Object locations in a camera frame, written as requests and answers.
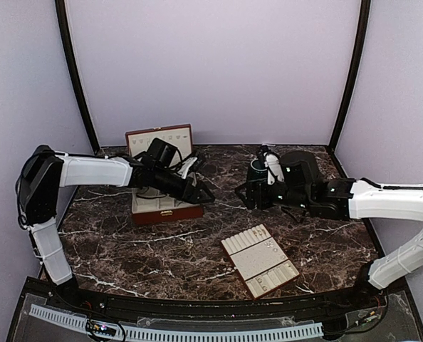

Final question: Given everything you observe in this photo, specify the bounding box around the red jewelry tray insert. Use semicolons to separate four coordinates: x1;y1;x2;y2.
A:
221;224;300;299

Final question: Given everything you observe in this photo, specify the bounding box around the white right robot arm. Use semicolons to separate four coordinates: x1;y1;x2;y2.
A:
235;146;423;309

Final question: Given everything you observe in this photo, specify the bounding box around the black front table rail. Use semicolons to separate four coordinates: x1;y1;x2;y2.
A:
23;276;387;321

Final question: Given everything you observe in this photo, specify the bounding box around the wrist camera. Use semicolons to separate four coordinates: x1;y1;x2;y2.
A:
256;144;319;190
140;138;207;179

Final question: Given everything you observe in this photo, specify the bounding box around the left black frame post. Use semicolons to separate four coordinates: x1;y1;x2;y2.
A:
55;0;100;152

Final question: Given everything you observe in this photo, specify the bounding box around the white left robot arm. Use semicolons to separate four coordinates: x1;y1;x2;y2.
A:
15;139;215;311

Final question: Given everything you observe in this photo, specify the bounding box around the dark green mug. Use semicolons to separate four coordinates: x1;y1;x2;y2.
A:
246;159;268;183

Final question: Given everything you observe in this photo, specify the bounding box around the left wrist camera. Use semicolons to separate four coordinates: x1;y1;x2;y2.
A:
140;138;207;179

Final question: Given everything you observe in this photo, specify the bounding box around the right black frame post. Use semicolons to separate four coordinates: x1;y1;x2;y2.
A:
328;0;371;153

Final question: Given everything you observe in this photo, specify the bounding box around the red jewelry box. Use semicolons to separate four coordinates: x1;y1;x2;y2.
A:
125;124;204;225

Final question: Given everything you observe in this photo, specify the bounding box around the black frame post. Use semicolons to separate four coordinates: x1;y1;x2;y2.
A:
55;0;100;152
328;0;371;153

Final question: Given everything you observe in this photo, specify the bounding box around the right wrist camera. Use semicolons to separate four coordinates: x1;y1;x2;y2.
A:
256;144;319;190

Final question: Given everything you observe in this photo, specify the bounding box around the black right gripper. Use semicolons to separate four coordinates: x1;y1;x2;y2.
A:
235;177;312;212

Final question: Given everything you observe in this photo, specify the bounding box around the white slotted cable duct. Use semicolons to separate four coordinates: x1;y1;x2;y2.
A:
28;304;324;341

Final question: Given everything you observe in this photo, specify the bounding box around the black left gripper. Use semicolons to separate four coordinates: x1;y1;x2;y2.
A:
152;166;215;204

